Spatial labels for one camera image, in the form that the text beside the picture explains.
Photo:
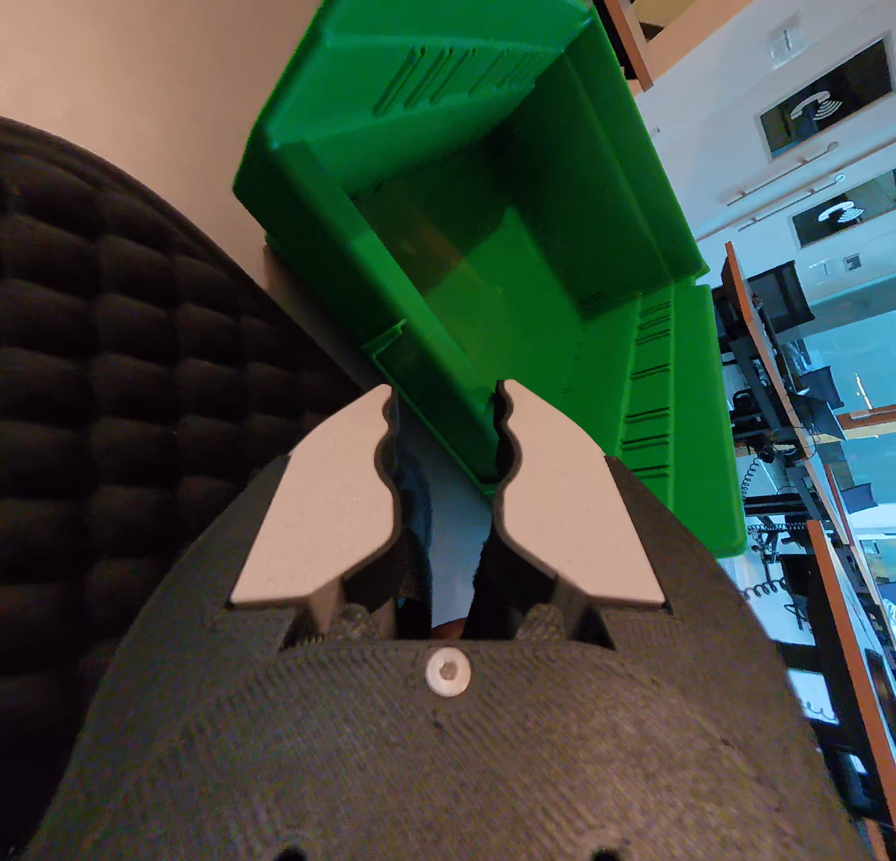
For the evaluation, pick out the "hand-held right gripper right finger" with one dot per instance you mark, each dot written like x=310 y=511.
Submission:
x=574 y=518

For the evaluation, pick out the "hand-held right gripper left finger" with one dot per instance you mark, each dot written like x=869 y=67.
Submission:
x=322 y=518

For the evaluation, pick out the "green plastic bin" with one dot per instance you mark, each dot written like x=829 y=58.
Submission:
x=700 y=455
x=434 y=56

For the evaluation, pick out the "wooden edged desk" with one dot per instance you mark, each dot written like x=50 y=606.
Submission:
x=759 y=357
x=619 y=28
x=840 y=630

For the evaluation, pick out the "black monitor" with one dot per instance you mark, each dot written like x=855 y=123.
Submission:
x=780 y=294

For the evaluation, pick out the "dark phone symbol window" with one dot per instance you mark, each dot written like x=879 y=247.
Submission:
x=847 y=213
x=833 y=101

